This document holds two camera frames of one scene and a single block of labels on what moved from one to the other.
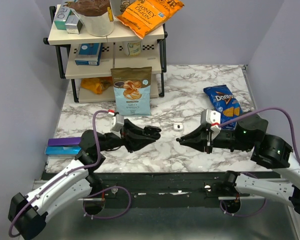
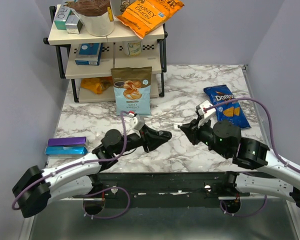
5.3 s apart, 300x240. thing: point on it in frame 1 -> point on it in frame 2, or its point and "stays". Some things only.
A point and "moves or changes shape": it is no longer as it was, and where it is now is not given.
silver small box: [73, 24] stays
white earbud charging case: [178, 126] stays
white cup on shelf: [132, 48] stays
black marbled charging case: [152, 131] moves or changes shape
